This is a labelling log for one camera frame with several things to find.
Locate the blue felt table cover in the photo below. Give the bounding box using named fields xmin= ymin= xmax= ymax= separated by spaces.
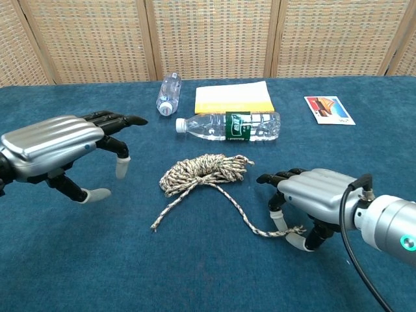
xmin=0 ymin=75 xmax=416 ymax=312

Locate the clear bottle with blue label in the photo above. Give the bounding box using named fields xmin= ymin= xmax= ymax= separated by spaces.
xmin=156 ymin=72 xmax=182 ymax=116

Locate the white and yellow notepad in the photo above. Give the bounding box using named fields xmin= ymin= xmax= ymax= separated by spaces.
xmin=194 ymin=81 xmax=276 ymax=115

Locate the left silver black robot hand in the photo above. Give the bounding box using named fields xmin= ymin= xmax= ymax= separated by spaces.
xmin=0 ymin=110 xmax=149 ymax=205

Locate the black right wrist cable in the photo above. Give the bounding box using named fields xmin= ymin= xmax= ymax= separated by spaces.
xmin=339 ymin=174 xmax=396 ymax=312

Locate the colourful picture card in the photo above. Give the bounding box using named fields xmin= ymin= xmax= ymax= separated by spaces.
xmin=304 ymin=96 xmax=356 ymax=125

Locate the braided beige rope bundle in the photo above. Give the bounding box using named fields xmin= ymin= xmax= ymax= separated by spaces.
xmin=150 ymin=153 xmax=307 ymax=238

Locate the clear bottle with green label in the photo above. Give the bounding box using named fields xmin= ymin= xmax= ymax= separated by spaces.
xmin=175 ymin=110 xmax=281 ymax=142

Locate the woven bamboo screen panel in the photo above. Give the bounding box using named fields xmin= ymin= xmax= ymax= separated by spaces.
xmin=386 ymin=0 xmax=416 ymax=77
xmin=0 ymin=0 xmax=55 ymax=88
xmin=271 ymin=0 xmax=407 ymax=78
xmin=144 ymin=0 xmax=280 ymax=81
xmin=19 ymin=0 xmax=157 ymax=85

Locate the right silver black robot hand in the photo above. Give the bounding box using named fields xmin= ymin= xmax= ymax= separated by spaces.
xmin=255 ymin=168 xmax=364 ymax=253

